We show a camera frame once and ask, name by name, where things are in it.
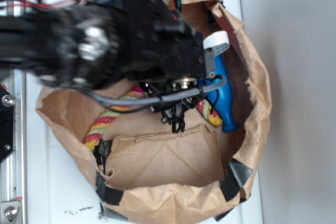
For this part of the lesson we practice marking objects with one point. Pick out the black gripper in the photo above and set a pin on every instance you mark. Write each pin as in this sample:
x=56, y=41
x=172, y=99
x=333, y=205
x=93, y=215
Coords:
x=145, y=41

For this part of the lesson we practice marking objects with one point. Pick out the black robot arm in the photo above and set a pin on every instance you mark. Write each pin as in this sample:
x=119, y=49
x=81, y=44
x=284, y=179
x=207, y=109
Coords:
x=92, y=46

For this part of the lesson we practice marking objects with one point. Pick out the blue plastic bowling pin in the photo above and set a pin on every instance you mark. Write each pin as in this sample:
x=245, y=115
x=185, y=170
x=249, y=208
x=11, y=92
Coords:
x=217, y=107

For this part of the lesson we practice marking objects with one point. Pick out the brown paper bag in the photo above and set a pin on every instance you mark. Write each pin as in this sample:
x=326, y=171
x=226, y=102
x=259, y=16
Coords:
x=155, y=176

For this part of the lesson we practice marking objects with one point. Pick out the aluminium extrusion rail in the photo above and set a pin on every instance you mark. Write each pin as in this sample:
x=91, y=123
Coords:
x=13, y=174

